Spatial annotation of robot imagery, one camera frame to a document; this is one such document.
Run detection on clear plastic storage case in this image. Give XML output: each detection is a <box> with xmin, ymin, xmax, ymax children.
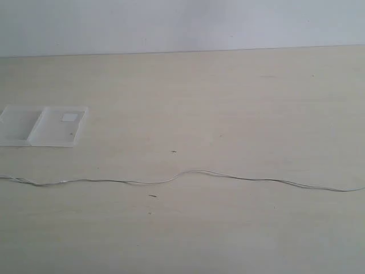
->
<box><xmin>1</xmin><ymin>105</ymin><xmax>88</xmax><ymax>147</ymax></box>

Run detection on white wired earphones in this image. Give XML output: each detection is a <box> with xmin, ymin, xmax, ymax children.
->
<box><xmin>1</xmin><ymin>169</ymin><xmax>364</xmax><ymax>193</ymax></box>

